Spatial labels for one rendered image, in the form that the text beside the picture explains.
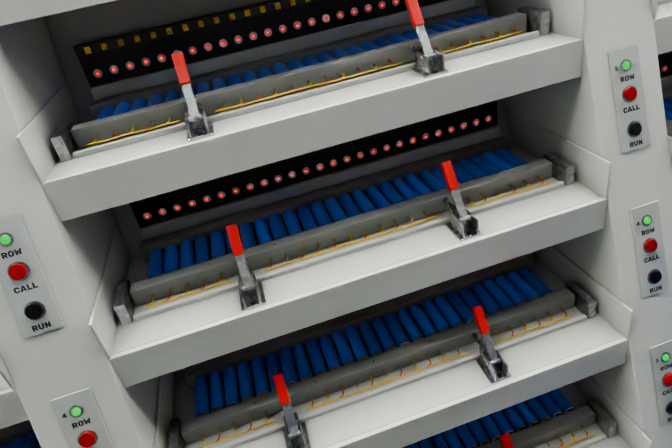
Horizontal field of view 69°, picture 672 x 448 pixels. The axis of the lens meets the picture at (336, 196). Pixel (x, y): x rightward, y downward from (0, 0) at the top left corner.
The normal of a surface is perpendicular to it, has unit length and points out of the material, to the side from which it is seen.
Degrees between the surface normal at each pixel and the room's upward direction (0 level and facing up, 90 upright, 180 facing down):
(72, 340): 90
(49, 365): 90
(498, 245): 108
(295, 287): 18
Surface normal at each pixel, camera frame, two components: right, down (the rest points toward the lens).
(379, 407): -0.18, -0.86
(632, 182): 0.19, 0.15
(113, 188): 0.26, 0.44
